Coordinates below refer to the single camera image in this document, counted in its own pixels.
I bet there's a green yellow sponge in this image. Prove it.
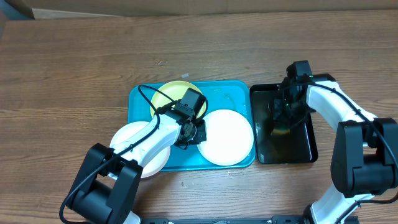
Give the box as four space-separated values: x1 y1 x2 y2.
271 124 290 135

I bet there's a white plate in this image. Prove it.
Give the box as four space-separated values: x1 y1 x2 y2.
198 110 254 166
110 121 171 179

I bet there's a yellow plate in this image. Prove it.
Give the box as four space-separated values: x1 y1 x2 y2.
151 81 201 108

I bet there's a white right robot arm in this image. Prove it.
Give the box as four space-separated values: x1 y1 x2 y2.
270 76 397 223

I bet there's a black water tray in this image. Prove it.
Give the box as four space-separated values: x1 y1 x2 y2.
249 84 318 164

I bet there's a blue plastic tray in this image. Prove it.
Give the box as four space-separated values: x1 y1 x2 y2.
127 80 256 172

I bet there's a cardboard backdrop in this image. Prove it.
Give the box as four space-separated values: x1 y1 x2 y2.
6 0 398 20

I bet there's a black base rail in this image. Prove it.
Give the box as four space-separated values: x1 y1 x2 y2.
141 215 310 224

